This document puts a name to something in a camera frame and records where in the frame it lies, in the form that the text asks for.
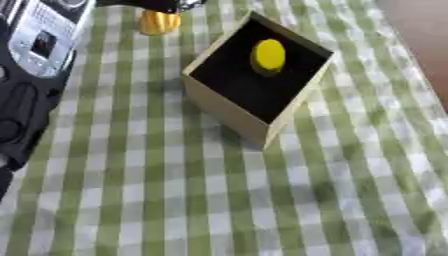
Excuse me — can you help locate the tan cardboard box black inside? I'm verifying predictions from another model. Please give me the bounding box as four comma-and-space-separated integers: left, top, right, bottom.
180, 9, 336, 151

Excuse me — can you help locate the yellow round block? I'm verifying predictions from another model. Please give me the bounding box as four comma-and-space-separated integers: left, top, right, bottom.
248, 38, 289, 77

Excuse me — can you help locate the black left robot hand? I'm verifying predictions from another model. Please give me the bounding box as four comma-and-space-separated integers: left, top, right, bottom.
94, 0, 210, 15

